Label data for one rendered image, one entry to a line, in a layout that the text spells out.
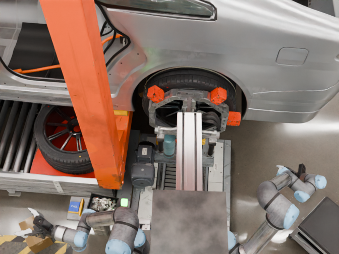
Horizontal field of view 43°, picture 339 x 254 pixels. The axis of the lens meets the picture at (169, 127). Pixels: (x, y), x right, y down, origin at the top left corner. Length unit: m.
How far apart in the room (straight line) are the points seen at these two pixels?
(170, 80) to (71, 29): 1.17
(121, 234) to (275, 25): 1.36
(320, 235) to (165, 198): 2.06
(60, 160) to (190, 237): 2.03
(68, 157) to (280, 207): 1.71
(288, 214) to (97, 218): 0.95
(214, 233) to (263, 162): 2.49
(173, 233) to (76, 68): 0.90
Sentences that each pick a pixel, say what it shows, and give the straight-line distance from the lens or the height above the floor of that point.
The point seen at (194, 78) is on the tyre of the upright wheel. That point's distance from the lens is 2.79.
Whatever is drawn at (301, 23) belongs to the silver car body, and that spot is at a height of 1.68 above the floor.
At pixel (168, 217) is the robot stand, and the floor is 2.03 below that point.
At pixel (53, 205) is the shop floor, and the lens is 3.73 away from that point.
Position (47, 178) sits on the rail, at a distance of 3.40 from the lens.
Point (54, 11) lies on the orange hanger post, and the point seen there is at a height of 2.22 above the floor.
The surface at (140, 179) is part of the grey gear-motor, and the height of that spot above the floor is 0.39.
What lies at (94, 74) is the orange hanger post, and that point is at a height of 1.85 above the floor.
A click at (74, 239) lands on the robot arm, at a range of 2.27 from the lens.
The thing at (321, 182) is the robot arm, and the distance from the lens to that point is 2.62.
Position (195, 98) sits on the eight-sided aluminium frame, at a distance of 2.77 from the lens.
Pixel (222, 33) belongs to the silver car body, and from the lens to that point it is 2.46.
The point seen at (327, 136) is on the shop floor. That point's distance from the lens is 4.18.
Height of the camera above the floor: 3.39
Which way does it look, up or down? 59 degrees down
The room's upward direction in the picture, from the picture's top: 1 degrees clockwise
